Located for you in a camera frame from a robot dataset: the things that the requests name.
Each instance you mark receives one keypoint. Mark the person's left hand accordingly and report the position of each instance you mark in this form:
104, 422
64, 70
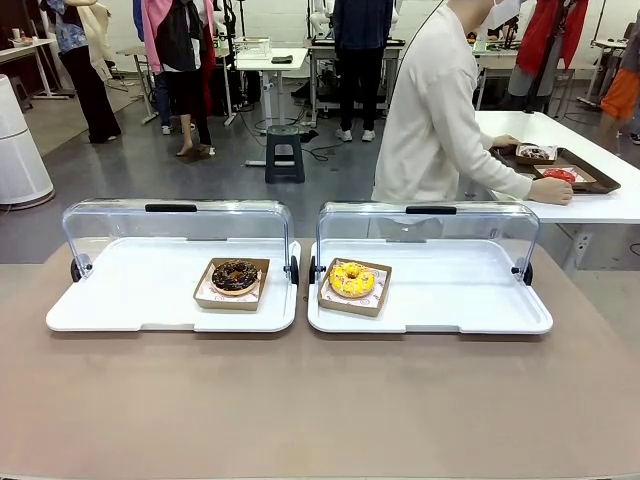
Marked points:
507, 141

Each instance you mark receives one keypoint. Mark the person's right hand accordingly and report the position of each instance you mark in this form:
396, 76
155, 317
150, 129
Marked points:
552, 191

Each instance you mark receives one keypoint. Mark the red glazed donut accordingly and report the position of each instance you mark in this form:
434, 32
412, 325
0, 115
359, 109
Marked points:
585, 179
550, 175

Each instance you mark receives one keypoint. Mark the dark donut with coloured sprinkles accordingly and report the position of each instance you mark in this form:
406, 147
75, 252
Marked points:
530, 151

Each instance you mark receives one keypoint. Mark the dark brown serving tray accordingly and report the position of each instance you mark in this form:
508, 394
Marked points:
607, 185

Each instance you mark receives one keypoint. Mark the yellow sprinkled donut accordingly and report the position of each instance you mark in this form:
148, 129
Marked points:
340, 285

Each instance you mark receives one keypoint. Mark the person's right forearm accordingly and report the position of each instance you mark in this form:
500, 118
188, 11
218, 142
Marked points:
505, 175

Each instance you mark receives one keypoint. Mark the person's body in cream cardigan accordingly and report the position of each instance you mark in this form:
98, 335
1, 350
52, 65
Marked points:
430, 100

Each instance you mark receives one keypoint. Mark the chocolate donut with nuts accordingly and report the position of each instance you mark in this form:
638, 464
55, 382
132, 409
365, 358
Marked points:
222, 285

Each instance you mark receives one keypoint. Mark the chocolate donut in box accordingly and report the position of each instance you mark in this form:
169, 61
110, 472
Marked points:
225, 304

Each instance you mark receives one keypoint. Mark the white table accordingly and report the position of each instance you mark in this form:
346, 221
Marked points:
600, 210

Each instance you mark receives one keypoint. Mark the clear plastic tray lid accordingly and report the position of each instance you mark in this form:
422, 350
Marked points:
470, 227
125, 222

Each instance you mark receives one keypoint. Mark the red hanging garment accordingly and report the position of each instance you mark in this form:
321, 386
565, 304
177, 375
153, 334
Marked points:
542, 35

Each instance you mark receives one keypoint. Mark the bystander in orange shorts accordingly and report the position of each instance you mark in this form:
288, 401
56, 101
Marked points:
620, 95

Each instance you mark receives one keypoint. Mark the white display tray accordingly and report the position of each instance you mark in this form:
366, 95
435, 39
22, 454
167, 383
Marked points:
125, 300
450, 300

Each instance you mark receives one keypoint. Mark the bystander in dark blue top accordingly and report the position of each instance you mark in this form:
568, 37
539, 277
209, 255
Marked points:
362, 50

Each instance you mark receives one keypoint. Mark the grey step stool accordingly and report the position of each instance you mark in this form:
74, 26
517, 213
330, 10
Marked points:
285, 155

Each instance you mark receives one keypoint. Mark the white standing desk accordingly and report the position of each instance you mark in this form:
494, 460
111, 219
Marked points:
272, 62

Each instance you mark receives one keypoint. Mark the clear plastic box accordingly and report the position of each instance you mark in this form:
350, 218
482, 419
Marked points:
254, 47

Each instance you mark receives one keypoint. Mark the bystander in pink jacket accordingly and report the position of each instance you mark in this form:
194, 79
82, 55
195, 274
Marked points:
180, 50

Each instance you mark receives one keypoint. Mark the bystander in black trousers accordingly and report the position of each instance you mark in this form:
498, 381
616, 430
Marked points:
87, 85

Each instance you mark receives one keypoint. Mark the background desk with white legs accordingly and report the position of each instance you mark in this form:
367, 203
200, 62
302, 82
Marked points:
30, 50

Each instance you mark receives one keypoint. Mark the white cylindrical air purifier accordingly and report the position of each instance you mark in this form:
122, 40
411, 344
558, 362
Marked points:
20, 150

